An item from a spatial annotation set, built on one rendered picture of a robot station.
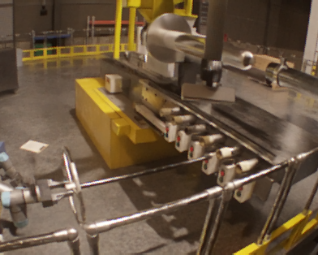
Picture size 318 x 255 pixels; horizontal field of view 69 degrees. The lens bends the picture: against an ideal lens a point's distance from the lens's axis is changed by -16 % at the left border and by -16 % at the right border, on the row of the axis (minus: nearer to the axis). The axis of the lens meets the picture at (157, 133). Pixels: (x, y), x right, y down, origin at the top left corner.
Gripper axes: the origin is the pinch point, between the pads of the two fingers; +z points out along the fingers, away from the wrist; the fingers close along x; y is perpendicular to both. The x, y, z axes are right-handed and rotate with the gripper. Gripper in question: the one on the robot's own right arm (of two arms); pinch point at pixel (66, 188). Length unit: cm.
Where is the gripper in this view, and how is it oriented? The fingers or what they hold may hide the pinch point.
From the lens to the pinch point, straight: 123.6
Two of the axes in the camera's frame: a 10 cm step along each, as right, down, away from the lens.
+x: 4.6, 5.5, -6.9
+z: 8.8, -1.4, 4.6
